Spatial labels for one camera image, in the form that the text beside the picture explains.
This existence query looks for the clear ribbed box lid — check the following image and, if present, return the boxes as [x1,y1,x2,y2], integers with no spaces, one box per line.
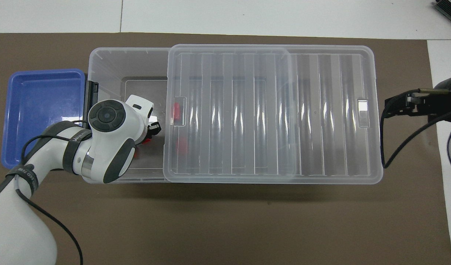
[163,44,384,184]

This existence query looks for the blue plastic tray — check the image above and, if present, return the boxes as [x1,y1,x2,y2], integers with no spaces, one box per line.
[1,68,87,170]

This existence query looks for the clear plastic storage box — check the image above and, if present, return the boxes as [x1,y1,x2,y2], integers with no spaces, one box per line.
[87,47,303,184]

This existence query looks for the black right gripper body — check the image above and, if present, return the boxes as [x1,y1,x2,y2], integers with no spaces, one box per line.
[410,91,451,120]

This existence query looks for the dark finned metal device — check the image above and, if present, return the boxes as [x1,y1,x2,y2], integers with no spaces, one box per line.
[434,0,451,19]

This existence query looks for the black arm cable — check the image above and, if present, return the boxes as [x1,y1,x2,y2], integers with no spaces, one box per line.
[0,120,90,265]
[380,88,451,169]

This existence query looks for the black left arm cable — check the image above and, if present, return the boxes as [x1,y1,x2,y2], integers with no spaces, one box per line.
[0,120,90,265]

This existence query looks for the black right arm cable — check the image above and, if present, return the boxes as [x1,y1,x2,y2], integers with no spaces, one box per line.
[380,88,451,169]

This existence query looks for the black box latch handle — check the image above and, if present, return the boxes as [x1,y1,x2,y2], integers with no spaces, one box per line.
[84,81,99,113]

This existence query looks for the brown paper table mat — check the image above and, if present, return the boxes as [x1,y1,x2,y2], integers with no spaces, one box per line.
[0,32,451,265]

